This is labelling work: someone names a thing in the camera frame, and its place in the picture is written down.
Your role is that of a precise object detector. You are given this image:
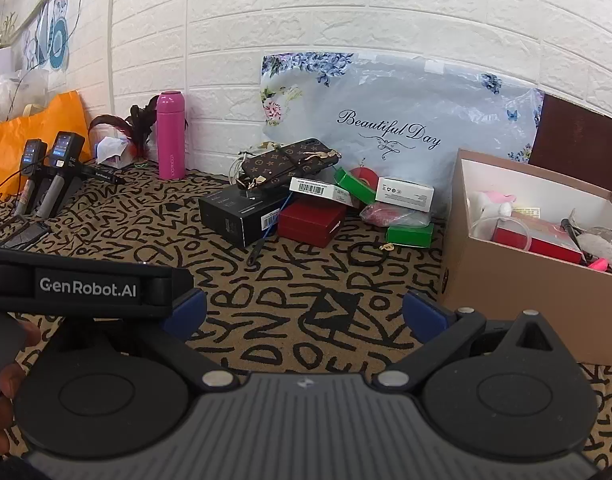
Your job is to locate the letter print tablecloth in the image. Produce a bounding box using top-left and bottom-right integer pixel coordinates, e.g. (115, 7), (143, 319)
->
(0, 157), (612, 461)

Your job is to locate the white crumpled tissue paper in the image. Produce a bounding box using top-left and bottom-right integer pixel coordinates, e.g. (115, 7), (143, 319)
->
(96, 135), (132, 167)

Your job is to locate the green potted plant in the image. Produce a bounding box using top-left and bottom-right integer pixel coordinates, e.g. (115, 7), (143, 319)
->
(0, 12), (17, 51)

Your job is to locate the white small product box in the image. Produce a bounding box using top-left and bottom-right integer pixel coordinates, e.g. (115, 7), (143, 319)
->
(375, 176), (435, 212)

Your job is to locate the black flat stand base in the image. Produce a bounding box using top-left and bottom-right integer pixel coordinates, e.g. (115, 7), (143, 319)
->
(0, 220), (52, 251)

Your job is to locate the blue wall decal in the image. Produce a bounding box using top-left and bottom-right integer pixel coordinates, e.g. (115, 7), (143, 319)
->
(21, 0), (72, 71)

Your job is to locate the white fluffy bag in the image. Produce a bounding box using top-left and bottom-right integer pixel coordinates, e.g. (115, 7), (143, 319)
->
(0, 72), (49, 123)

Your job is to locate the brown cardboard box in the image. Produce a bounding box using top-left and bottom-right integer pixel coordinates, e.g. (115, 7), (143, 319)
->
(443, 149), (612, 366)

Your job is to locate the dark red feather decoration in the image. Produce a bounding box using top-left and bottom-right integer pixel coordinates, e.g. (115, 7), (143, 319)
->
(88, 95), (159, 166)

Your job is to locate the floral plastic bag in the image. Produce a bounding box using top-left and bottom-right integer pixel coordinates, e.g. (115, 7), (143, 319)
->
(260, 52), (544, 221)

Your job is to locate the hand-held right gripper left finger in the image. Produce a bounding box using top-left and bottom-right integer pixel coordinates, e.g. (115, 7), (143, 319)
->
(45, 290), (235, 392)

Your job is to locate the person's left hand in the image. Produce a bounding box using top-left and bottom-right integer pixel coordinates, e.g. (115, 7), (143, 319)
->
(0, 316), (43, 458)

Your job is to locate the white pink plush toy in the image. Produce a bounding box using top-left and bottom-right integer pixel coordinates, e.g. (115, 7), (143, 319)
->
(468, 190), (516, 221)

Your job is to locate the red tape roll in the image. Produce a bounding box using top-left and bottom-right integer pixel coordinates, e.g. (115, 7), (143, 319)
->
(348, 166), (381, 193)

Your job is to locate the dark brown board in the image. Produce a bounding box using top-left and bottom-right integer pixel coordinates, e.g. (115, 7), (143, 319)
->
(528, 92), (612, 183)

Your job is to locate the white medicine box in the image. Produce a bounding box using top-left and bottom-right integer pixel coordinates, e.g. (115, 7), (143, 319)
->
(290, 176), (354, 207)

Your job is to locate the black handheld device with screen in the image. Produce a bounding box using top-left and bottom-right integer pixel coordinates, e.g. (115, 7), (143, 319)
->
(13, 139), (48, 217)
(35, 131), (87, 219)

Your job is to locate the pink insulated bottle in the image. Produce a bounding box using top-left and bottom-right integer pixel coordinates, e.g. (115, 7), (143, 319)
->
(156, 91), (187, 181)

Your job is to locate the brown monogram phone case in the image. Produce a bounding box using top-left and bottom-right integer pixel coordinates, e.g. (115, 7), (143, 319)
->
(236, 137), (339, 193)

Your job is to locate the red flat box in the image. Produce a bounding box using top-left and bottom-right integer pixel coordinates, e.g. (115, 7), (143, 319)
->
(490, 220), (586, 266)

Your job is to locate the black product box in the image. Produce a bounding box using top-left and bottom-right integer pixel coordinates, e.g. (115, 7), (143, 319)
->
(198, 183), (293, 248)

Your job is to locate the red gift box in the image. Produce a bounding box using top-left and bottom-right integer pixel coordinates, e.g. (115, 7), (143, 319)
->
(277, 195), (347, 248)

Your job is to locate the clear plastic container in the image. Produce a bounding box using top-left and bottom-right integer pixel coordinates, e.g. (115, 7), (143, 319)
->
(470, 215), (531, 252)

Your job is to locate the blue cord with black end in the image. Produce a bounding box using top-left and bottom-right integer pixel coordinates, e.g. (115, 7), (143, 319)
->
(246, 195), (293, 268)

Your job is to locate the grey fuzzy item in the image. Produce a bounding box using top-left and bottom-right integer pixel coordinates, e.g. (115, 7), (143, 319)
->
(560, 215), (612, 267)

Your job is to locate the green small box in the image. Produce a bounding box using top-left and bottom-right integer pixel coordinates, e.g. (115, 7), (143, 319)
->
(386, 222), (435, 249)
(333, 166), (377, 207)

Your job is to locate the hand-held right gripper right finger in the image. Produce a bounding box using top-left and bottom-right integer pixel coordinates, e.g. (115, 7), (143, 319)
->
(376, 290), (569, 392)

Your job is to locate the orange paper bag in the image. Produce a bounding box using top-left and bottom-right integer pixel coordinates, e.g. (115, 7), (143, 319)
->
(0, 90), (92, 196)

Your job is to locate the red pouch in plastic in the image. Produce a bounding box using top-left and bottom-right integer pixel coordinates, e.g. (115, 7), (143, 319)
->
(360, 202), (431, 228)

